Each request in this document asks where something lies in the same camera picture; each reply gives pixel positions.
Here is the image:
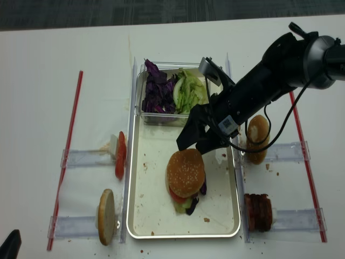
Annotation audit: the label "upper left clear holder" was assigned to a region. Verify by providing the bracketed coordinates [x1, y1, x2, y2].
[60, 149, 115, 168]

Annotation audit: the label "white pusher block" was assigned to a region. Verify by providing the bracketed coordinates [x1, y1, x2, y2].
[271, 208, 277, 225]
[108, 134, 118, 159]

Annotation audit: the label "upright tomato slice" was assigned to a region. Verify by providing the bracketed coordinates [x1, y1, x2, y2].
[115, 131, 127, 180]

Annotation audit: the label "left red strip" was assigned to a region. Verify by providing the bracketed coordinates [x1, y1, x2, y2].
[46, 71, 84, 251]

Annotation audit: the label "white pusher block upper left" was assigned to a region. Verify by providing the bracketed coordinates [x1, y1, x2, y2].
[108, 134, 118, 159]

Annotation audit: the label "lower right clear holder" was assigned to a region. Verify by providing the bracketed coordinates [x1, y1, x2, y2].
[271, 208, 327, 232]

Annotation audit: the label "white pusher block lower right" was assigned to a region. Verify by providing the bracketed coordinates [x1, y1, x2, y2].
[271, 208, 277, 225]

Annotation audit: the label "black cable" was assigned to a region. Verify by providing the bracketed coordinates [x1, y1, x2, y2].
[204, 35, 319, 154]

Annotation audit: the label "stacked meat patties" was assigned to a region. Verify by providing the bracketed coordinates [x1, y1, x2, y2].
[244, 194, 273, 233]

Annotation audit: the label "sesame top bun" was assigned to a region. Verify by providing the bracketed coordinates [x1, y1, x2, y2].
[166, 148, 205, 198]

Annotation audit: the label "lettuce under burger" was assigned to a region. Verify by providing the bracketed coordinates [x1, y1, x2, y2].
[173, 197, 199, 215]

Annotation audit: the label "clear plastic salad container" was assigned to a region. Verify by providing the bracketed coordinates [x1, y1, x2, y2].
[135, 62, 205, 126]

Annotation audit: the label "green lettuce leaves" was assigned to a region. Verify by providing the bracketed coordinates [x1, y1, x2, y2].
[173, 69, 208, 114]

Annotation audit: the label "tomato slice on bun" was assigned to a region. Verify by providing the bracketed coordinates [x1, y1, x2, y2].
[168, 187, 192, 204]

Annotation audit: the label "upper right clear holder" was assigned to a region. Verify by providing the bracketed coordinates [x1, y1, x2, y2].
[264, 141, 311, 162]

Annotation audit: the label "purple leaf on burger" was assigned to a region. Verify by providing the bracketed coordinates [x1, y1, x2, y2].
[199, 174, 207, 195]

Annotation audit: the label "right red strip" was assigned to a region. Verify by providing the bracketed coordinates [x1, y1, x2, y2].
[275, 106, 328, 243]

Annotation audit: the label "upright bottom bun slice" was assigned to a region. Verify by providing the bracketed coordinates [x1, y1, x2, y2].
[98, 189, 115, 246]

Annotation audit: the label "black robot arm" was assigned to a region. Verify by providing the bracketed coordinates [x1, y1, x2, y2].
[176, 23, 344, 154]

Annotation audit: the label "clear holder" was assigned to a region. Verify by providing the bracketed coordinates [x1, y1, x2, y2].
[60, 149, 115, 168]
[271, 208, 327, 232]
[47, 214, 120, 240]
[264, 141, 311, 162]

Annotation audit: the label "purple cabbage leaves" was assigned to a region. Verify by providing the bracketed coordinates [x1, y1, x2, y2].
[142, 59, 178, 114]

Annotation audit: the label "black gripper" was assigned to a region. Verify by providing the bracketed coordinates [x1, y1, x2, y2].
[176, 80, 240, 156]

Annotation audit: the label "black object bottom left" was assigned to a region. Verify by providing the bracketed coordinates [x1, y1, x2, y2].
[0, 229, 22, 259]

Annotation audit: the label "lower left clear holder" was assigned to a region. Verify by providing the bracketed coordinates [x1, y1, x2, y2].
[47, 214, 120, 240]

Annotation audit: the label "red strip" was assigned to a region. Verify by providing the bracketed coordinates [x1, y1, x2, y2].
[46, 71, 84, 251]
[275, 106, 328, 243]

